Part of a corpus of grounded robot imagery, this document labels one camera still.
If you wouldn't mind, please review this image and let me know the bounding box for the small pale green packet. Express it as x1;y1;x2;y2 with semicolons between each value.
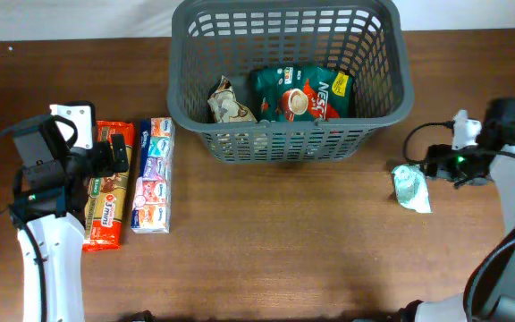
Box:
392;164;432;214

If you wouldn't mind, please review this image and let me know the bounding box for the brown white snack bag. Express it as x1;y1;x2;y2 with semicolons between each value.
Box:
207;75;257;123

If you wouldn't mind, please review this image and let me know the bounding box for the green Nescafe coffee bag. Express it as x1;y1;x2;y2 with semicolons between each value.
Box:
250;65;354;123

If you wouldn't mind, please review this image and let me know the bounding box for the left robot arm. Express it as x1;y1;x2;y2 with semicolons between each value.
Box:
9;114;129;322

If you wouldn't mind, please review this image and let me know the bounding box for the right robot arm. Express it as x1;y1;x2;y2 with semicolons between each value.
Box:
385;97;515;322

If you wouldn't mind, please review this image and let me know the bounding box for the San Remo spaghetti pack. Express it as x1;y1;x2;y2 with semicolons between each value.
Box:
82;121;135;252

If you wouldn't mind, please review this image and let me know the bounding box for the Kleenex tissue multipack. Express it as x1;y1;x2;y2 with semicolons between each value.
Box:
131;117;175;233

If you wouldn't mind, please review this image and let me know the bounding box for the grey plastic basket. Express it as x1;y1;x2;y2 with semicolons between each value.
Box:
167;0;414;164

